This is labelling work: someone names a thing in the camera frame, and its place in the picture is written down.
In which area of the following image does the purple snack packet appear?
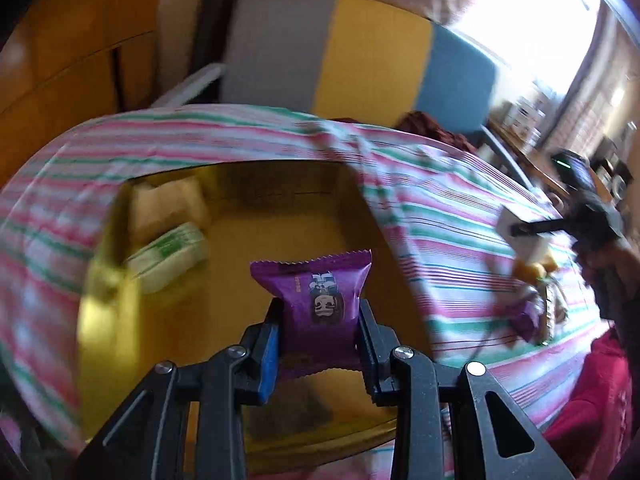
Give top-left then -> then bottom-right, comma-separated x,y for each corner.
250,249 -> 373,382

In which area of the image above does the white small packet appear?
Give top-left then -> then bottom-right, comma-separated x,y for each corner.
497,207 -> 552,262

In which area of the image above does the striped bedsheet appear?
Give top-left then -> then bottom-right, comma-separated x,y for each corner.
0,104 -> 617,480

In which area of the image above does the dark red cloth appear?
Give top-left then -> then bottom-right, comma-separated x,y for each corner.
395,110 -> 482,153

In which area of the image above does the cardboard box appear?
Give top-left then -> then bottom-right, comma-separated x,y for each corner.
77,162 -> 437,476

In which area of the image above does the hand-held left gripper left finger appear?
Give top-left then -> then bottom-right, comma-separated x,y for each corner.
75,299 -> 286,480

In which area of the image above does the white carton box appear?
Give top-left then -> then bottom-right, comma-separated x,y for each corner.
501,94 -> 547,137

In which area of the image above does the wooden side table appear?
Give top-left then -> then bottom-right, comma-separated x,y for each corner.
489,119 -> 617,202

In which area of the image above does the red garment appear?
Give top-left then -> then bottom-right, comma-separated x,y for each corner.
542,329 -> 637,480

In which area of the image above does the white and green packet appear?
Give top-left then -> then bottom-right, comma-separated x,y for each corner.
125,222 -> 211,295

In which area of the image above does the grey yellow blue sofa chair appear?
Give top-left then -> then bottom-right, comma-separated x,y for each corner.
150,0 -> 531,183

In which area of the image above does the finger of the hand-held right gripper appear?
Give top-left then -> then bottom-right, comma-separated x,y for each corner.
510,216 -> 572,239

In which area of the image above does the beige packet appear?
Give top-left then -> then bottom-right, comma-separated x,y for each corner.
131,176 -> 211,247

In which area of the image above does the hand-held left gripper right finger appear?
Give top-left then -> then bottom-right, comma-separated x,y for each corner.
356,299 -> 576,480

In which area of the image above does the small purple packet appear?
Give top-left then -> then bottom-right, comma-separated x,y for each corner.
509,299 -> 542,344

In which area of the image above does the pile of snacks on table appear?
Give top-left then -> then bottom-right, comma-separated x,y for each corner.
514,254 -> 568,347

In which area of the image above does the wooden cabinet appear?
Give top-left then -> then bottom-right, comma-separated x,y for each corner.
0,0 -> 167,187

